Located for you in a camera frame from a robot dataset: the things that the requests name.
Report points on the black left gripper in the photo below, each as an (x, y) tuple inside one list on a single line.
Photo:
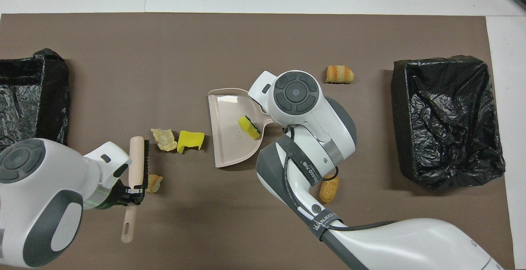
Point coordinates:
[(118, 194)]

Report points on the curled orange croissant piece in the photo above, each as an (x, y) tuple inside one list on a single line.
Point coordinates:
[(155, 183)]

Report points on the beige hand brush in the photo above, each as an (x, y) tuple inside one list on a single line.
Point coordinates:
[(137, 159)]

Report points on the pale flaky bread chunk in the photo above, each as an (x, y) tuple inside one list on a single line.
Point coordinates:
[(164, 139)]

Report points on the beige plastic dustpan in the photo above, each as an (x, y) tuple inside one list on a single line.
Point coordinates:
[(230, 138)]

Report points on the green topped yellow sponge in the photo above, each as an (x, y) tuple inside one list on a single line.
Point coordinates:
[(249, 128)]

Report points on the yellow corn cob piece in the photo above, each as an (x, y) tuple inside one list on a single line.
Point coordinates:
[(329, 190)]

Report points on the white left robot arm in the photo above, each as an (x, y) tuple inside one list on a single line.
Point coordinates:
[(41, 188)]

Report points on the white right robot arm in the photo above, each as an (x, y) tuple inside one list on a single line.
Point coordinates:
[(296, 93)]

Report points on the black bag-lined bin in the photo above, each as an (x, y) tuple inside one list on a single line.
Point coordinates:
[(24, 97), (448, 122)]

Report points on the brown table mat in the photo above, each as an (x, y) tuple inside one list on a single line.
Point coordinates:
[(246, 44)]

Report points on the flat striped pastry piece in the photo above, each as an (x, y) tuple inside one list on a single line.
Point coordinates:
[(339, 74)]

